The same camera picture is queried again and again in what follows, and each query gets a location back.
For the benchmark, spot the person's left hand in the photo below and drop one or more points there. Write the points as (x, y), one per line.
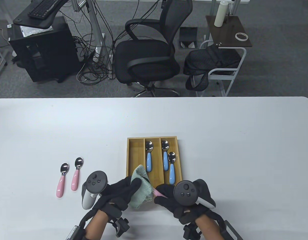
(119, 192)

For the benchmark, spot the person's right hand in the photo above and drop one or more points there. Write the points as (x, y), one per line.
(168, 197)

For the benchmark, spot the black grey hand controller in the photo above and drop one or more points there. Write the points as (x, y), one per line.
(185, 191)
(96, 181)

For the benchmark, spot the green fish scale cleaning cloth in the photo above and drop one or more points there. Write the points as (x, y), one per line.
(140, 197)

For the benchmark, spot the person's left forearm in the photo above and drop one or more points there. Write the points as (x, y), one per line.
(96, 225)

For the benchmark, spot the person's right forearm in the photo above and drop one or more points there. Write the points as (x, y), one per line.
(207, 228)

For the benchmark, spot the bamboo cutlery tray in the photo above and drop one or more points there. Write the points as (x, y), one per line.
(135, 160)

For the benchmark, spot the black mesh office chair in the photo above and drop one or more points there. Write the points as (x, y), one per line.
(144, 60)

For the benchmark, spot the black backpack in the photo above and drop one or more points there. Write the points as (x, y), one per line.
(208, 60)

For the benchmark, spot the black cabinet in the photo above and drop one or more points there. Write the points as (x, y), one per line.
(51, 55)

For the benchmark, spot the black floor box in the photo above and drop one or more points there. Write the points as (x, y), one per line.
(188, 33)

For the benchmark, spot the aluminium desk leg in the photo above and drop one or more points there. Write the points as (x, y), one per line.
(94, 27)

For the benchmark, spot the white tape roll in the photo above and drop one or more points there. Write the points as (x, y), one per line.
(241, 39)

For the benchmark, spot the brown side table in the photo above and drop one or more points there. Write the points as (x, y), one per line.
(228, 27)

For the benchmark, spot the silver foil bag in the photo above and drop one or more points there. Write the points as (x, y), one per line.
(31, 31)

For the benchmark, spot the black keyboard shelf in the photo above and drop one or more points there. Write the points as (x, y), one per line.
(36, 23)

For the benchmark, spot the white cylinder bottle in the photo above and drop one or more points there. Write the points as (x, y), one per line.
(220, 15)

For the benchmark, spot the aluminium profile piece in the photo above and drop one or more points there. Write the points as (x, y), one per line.
(80, 4)

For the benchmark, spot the black keyboard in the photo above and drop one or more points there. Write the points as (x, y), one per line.
(42, 8)

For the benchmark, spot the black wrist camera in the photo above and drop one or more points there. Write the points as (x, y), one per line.
(191, 232)
(121, 226)

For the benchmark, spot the white metal frame leg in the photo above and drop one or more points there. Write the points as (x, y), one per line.
(4, 62)

